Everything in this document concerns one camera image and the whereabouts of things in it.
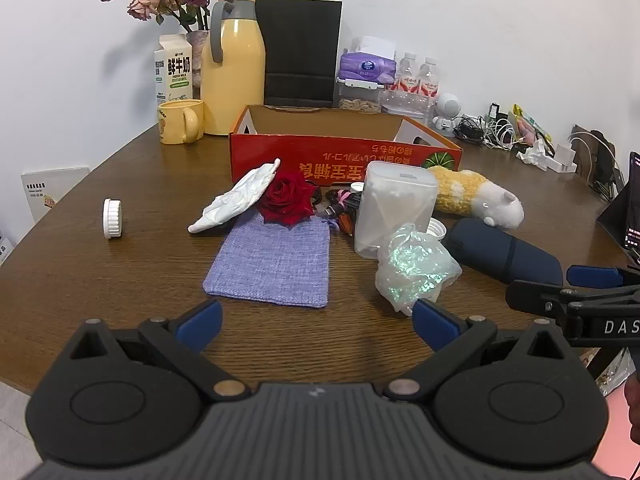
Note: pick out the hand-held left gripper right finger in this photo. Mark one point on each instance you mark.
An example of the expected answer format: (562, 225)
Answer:
(435, 322)

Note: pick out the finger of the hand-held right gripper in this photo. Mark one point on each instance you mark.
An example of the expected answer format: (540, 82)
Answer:
(595, 276)
(545, 300)

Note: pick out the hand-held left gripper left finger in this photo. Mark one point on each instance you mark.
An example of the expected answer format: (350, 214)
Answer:
(200, 322)

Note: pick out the iridescent plastic bag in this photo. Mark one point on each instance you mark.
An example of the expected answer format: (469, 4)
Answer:
(415, 265)

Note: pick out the navy glasses case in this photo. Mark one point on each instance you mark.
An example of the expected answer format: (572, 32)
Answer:
(500, 252)

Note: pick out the white ribbed bottle cap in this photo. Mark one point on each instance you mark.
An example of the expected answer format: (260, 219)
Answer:
(436, 227)

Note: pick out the purple fabric pouch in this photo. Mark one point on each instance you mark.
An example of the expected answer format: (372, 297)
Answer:
(272, 260)

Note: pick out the clear plastic box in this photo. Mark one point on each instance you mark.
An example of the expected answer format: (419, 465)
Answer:
(392, 205)

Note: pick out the white cloth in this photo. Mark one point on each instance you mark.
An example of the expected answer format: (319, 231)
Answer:
(232, 200)

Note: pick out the yellow white plush toy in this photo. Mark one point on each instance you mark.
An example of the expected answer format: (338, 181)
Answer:
(470, 190)

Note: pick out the wide white ribbed lid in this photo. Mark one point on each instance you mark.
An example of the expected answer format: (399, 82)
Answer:
(112, 219)

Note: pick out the red rose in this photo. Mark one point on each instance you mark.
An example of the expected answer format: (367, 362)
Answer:
(287, 197)

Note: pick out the orange cardboard box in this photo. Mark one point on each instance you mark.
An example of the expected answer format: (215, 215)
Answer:
(280, 150)

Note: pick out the black tablet case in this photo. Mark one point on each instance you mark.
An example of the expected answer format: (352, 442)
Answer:
(620, 210)

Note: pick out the white charger block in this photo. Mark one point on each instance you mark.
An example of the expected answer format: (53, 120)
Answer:
(562, 160)

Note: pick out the crumpled white tissue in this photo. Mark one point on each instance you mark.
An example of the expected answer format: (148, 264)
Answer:
(535, 155)

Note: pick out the brown bag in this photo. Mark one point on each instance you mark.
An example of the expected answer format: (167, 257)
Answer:
(580, 129)

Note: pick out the yellow green snack packet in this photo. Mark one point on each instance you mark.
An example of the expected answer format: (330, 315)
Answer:
(525, 125)

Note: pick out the black adapter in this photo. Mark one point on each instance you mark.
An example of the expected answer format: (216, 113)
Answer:
(494, 111)

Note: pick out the yellow mug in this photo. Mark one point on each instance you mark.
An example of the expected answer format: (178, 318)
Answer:
(172, 122)

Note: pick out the white robot toy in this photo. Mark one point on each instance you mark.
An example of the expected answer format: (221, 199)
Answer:
(447, 105)

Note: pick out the clear snack container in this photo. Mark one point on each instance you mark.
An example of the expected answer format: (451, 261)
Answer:
(357, 102)

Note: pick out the clear water bottle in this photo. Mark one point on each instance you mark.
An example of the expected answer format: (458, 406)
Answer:
(429, 80)
(407, 75)

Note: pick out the yellow thermos jug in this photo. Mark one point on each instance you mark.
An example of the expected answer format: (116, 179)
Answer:
(232, 75)

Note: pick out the white milk carton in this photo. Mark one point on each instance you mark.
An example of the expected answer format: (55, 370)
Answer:
(175, 70)

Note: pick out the mottled vase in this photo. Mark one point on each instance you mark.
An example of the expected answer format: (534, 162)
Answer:
(196, 60)

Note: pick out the purple tissue pack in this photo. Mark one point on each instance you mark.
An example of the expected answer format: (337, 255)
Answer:
(367, 67)

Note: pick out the black paper bag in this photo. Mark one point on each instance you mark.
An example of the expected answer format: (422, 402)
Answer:
(300, 45)

